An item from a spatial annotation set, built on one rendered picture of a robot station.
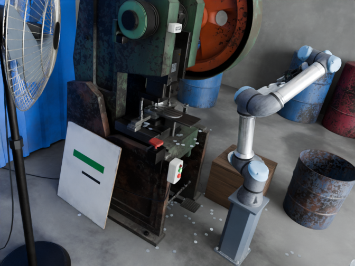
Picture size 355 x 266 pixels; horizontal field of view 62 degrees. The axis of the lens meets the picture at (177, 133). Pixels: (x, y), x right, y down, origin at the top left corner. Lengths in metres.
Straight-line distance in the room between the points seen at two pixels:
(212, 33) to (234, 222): 1.21
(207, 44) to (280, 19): 2.94
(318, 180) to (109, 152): 1.45
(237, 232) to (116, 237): 0.78
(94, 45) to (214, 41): 0.77
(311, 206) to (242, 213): 0.76
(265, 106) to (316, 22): 3.44
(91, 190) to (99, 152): 0.28
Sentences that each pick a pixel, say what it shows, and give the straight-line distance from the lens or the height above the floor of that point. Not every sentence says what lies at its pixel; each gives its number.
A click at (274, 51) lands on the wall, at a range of 4.96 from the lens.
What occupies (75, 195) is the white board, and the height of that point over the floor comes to 0.10.
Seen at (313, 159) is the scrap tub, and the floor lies 0.39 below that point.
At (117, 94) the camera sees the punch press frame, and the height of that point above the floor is 0.86.
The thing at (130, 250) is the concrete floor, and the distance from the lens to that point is 2.00.
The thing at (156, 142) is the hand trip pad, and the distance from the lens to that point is 1.56.
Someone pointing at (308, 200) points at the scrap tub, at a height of 0.24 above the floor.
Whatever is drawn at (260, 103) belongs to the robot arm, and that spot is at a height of 1.06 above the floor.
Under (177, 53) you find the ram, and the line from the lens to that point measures 1.80.
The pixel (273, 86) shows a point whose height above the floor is 1.02.
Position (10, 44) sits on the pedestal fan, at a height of 1.31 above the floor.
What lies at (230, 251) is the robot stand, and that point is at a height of 0.07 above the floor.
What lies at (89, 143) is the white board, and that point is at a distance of 2.01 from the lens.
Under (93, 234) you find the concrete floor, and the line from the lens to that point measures 2.10.
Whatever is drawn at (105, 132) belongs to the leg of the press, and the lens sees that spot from 1.92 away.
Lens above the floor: 1.54
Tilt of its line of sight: 28 degrees down
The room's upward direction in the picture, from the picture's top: 9 degrees clockwise
